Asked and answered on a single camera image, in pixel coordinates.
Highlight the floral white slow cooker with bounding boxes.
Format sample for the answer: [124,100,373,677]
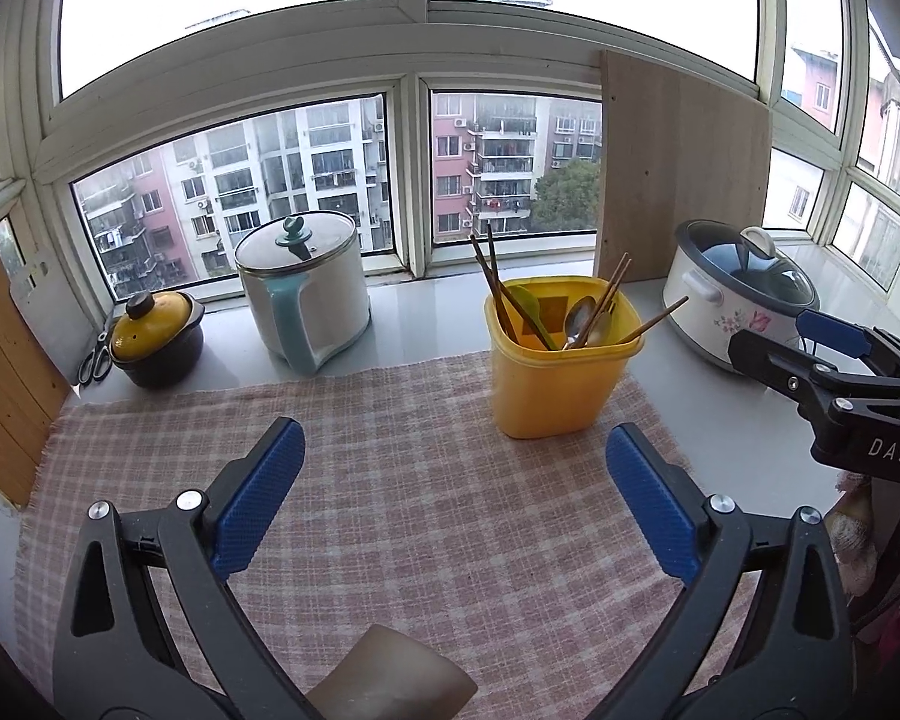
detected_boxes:
[661,219,822,374]

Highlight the beige blurred object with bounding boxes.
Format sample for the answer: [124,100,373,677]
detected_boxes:
[304,622,479,720]

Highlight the white window frame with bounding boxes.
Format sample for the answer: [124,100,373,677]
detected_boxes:
[0,0,900,308]

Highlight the pink plaid cloth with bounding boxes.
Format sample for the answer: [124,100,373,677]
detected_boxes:
[11,369,766,720]

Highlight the metal spoon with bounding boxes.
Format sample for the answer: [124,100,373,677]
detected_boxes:
[562,295,597,352]

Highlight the light wood panel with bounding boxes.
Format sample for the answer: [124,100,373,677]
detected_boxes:
[594,49,773,284]

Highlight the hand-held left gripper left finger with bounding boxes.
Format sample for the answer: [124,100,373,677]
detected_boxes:
[51,416,308,720]

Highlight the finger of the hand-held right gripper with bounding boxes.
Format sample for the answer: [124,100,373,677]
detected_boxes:
[797,309,900,383]
[729,330,900,410]

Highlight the apartment buildings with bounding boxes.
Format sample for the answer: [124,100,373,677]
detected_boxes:
[71,45,900,301]

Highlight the black clay pot yellow lid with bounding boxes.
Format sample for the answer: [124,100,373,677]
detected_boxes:
[109,289,206,391]

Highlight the white cutting board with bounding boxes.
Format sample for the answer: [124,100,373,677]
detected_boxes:
[7,244,117,391]

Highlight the brown red-tipped chopstick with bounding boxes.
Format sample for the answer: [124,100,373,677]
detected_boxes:
[486,222,507,316]
[469,235,518,346]
[615,295,691,346]
[585,259,635,350]
[577,252,631,350]

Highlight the green plastic spoon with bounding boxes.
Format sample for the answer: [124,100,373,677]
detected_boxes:
[506,285,560,352]

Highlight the yellow plastic container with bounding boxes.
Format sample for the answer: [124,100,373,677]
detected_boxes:
[484,277,644,440]

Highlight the pine wood board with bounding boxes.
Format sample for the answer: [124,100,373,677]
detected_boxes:
[0,169,72,507]

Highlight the person's floral clothing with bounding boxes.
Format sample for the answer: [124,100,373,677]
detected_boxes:
[825,472,900,646]

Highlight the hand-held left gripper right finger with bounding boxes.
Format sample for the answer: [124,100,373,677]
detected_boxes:
[591,422,857,720]

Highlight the white teal electric pot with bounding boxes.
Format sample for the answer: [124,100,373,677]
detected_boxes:
[234,211,372,374]

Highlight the black scissors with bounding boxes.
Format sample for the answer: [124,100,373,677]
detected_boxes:
[77,330,115,385]

